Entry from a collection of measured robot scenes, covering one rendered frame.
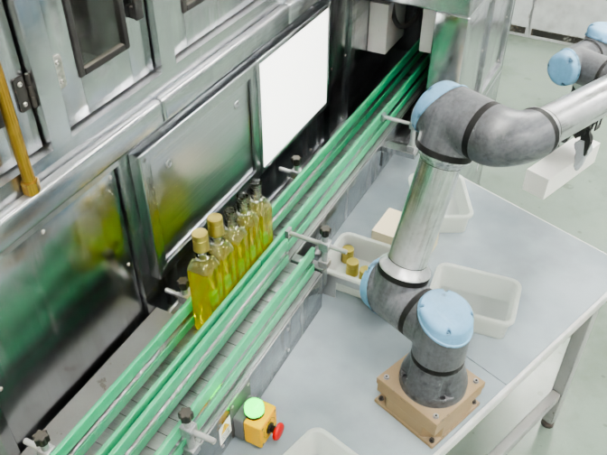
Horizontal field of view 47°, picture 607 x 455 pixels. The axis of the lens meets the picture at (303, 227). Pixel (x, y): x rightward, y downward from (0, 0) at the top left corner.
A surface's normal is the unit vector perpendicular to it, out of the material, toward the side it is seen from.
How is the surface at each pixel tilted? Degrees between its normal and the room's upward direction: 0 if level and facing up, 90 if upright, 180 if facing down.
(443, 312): 8
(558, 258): 0
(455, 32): 90
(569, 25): 90
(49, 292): 90
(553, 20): 90
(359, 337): 0
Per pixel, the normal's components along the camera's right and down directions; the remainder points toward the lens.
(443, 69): -0.45, 0.57
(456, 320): 0.10, -0.71
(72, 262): 0.90, 0.30
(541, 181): -0.73, 0.44
